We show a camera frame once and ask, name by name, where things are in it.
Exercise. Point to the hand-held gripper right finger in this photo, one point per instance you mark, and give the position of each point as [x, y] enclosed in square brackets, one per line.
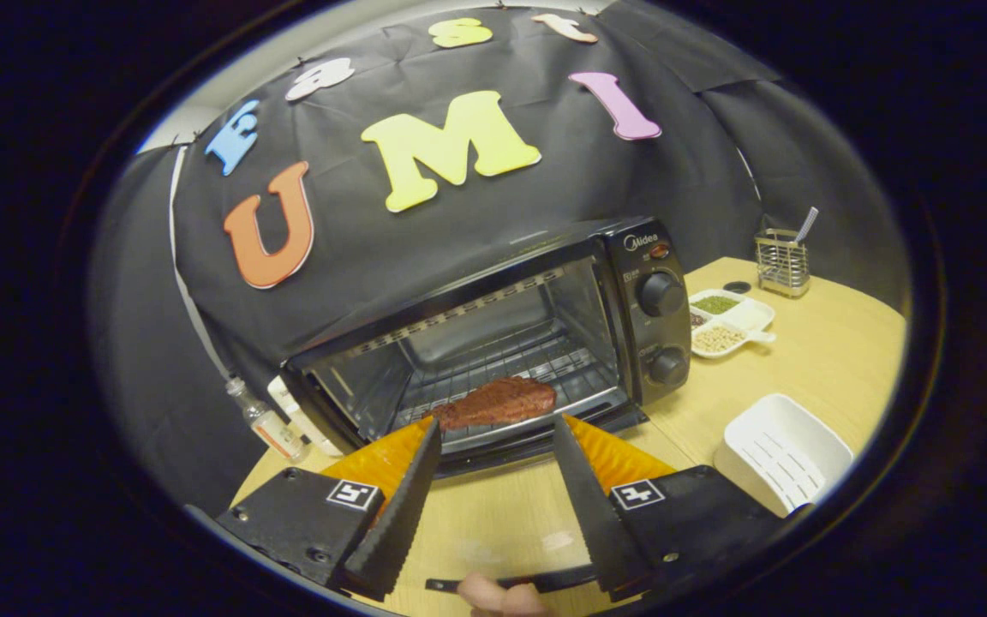
[601, 514]

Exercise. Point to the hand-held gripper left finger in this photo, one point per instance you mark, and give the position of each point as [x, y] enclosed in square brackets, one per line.
[399, 514]

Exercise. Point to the red meat steak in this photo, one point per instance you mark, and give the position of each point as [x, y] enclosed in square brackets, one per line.
[498, 401]

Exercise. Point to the black toaster oven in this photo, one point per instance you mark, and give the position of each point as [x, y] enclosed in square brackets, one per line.
[660, 257]

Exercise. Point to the small glass bottle orange label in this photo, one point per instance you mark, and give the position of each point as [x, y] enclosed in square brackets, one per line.
[275, 433]

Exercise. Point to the white ribbed plastic tray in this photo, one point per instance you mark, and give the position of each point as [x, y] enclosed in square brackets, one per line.
[780, 450]

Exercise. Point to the white divided dish with grains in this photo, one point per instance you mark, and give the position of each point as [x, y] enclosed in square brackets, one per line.
[746, 315]

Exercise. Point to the small black round disc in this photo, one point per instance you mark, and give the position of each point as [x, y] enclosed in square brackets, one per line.
[737, 287]

